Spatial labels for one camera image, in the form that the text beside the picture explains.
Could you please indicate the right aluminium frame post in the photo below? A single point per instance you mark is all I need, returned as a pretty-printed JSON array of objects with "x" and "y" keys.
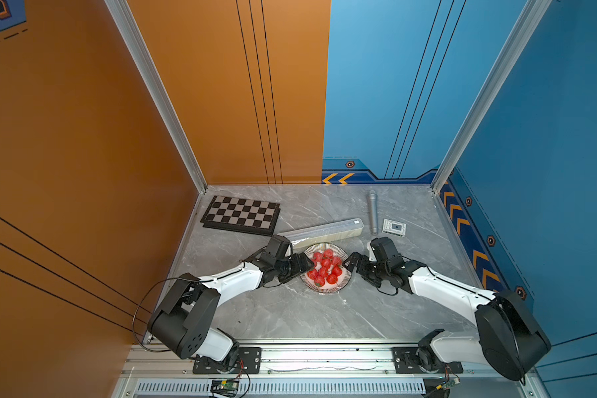
[{"x": 522, "y": 31}]

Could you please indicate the black white chessboard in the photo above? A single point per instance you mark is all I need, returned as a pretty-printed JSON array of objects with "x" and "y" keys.
[{"x": 234, "y": 214}]

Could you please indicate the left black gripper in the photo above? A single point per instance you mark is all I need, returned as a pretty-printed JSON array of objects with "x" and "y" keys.
[{"x": 298, "y": 269}]

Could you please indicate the right green circuit board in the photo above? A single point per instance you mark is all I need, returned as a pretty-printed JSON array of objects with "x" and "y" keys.
[{"x": 443, "y": 390}]

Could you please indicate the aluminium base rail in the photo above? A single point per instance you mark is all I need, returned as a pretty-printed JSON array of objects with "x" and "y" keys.
[{"x": 313, "y": 368}]

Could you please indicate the aluminium frame post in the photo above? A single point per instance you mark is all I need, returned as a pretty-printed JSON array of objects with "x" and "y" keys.
[
  {"x": 127, "y": 26},
  {"x": 522, "y": 31}
]

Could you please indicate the silver microphone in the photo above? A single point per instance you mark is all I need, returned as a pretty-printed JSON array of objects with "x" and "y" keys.
[{"x": 373, "y": 213}]

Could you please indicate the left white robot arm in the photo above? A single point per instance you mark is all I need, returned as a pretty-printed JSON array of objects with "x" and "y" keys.
[{"x": 183, "y": 319}]

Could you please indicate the left aluminium frame post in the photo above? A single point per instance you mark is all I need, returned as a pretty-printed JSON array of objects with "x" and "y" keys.
[{"x": 127, "y": 26}]

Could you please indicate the green circuit board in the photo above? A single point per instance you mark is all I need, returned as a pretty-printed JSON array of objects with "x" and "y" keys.
[
  {"x": 443, "y": 390},
  {"x": 226, "y": 388}
]

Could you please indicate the left green circuit board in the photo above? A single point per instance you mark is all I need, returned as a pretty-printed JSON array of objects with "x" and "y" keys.
[{"x": 226, "y": 388}]

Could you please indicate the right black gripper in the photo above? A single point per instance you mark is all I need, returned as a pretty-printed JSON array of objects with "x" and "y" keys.
[{"x": 362, "y": 260}]

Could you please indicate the small white digital timer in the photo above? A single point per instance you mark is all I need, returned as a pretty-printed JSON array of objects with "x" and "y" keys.
[{"x": 394, "y": 228}]

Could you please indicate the patterned plate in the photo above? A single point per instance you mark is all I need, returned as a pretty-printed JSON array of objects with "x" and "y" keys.
[{"x": 326, "y": 268}]

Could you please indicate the cream plastic wrap dispenser box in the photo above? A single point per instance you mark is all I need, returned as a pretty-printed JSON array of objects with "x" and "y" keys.
[{"x": 326, "y": 233}]

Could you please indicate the red strawberries pile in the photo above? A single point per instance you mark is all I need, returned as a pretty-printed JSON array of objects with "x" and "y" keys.
[{"x": 328, "y": 271}]

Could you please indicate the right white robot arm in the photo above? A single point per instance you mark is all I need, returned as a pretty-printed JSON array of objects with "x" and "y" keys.
[{"x": 509, "y": 339}]

